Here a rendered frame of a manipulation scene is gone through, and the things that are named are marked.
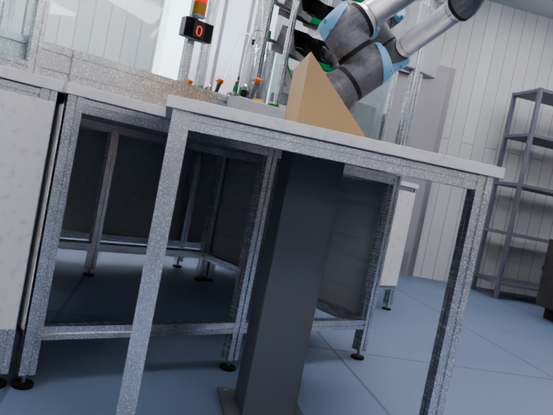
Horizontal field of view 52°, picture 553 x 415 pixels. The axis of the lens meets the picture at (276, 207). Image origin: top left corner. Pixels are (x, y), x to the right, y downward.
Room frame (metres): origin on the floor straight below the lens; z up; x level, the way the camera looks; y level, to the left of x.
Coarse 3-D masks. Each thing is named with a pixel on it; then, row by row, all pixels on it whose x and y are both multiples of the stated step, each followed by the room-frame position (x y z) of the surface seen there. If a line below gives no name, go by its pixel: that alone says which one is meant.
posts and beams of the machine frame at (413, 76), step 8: (432, 0) 3.69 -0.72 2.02; (440, 0) 3.74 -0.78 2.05; (432, 8) 3.69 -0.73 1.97; (424, 48) 3.69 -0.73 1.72; (416, 64) 3.67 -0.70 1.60; (416, 72) 3.68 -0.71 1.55; (408, 80) 3.70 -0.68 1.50; (416, 80) 3.69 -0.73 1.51; (408, 88) 3.69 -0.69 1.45; (408, 96) 3.68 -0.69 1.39; (408, 104) 3.67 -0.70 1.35; (408, 112) 3.68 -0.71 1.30; (400, 120) 3.70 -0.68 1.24; (408, 120) 3.69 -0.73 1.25; (400, 128) 3.69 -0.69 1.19; (400, 136) 3.68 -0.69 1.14; (400, 144) 3.67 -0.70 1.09
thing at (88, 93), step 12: (72, 84) 1.53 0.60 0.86; (84, 96) 1.56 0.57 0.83; (96, 96) 1.58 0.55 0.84; (108, 96) 1.60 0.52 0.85; (120, 96) 1.62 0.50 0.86; (132, 108) 1.65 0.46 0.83; (144, 108) 1.68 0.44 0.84; (156, 108) 1.70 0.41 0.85; (96, 120) 2.95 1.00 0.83; (108, 120) 2.69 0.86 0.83; (156, 132) 2.91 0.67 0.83; (204, 144) 3.32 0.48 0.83
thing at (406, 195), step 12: (408, 192) 3.72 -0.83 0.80; (408, 204) 3.73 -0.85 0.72; (396, 216) 3.67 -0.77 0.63; (408, 216) 3.75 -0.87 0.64; (396, 228) 3.68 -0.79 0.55; (396, 240) 3.70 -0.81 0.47; (396, 252) 3.72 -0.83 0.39; (384, 264) 3.66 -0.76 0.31; (396, 264) 3.73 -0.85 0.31; (384, 276) 3.67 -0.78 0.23; (396, 276) 3.75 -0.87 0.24; (384, 288) 3.71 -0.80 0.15; (384, 300) 3.77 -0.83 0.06
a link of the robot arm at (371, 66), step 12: (360, 48) 1.68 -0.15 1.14; (372, 48) 1.70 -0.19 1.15; (384, 48) 1.70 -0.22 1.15; (348, 60) 1.69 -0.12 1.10; (360, 60) 1.68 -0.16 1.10; (372, 60) 1.68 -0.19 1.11; (384, 60) 1.69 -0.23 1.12; (360, 72) 1.68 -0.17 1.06; (372, 72) 1.68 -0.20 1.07; (384, 72) 1.69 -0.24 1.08; (360, 84) 1.68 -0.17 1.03; (372, 84) 1.70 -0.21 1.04
